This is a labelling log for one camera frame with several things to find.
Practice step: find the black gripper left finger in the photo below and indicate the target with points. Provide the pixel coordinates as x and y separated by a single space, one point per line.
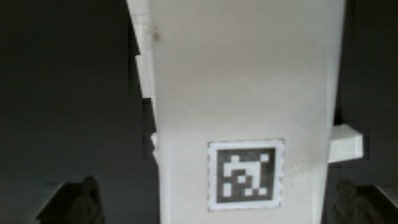
73 206

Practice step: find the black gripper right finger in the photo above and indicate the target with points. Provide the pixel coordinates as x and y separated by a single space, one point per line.
354 210

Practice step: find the white cabinet top block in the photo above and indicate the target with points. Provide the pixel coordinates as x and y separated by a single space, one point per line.
238 67

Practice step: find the white cabinet body box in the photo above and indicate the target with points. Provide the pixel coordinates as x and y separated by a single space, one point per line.
347 145

